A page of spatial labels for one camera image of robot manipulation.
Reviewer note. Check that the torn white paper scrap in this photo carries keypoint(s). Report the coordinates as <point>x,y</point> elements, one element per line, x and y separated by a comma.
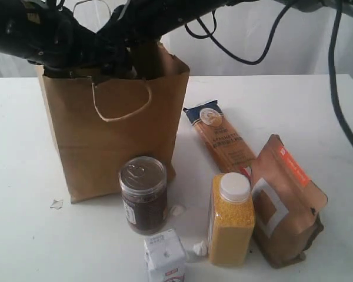
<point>57,204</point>

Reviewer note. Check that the white crumpled lump near bottle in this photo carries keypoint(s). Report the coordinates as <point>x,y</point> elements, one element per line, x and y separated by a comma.
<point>200,249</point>

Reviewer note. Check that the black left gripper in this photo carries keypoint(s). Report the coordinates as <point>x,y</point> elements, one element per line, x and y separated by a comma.
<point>47,33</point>

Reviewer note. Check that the yellow millet bottle white cap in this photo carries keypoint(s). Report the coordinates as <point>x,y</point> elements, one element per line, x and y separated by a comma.
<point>231,219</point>

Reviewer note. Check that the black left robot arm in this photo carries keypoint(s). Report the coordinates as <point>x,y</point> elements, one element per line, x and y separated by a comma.
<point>179,14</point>

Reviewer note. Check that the brown kraft stand-up pouch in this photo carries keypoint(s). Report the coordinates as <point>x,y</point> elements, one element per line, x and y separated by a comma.
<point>287,205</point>

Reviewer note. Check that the white crumpled lump near jar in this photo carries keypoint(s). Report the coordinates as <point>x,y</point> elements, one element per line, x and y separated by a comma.
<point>177,210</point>

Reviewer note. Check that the dark jar with pull-tab lid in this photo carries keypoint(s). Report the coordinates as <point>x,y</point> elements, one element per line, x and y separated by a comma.
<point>143,183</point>

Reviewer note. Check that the spaghetti packet orange and blue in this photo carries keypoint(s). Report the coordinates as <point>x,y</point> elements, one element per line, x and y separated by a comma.
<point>225,145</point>

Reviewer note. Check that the brown paper shopping bag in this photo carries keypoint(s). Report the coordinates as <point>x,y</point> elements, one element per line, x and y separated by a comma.
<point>101,117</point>

